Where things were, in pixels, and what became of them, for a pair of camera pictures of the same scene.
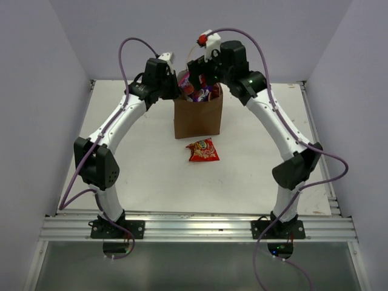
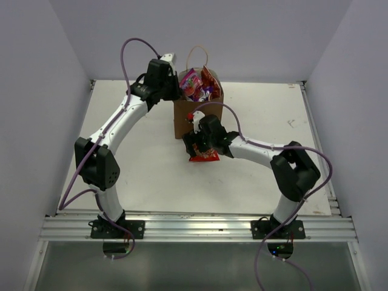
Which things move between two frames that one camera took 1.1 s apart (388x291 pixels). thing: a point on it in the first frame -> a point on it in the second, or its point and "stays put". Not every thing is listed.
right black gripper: x=199 y=66 -> x=190 y=139
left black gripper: x=175 y=93 stays put
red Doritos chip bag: x=215 y=92 stays put
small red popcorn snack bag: x=203 y=150 stays put
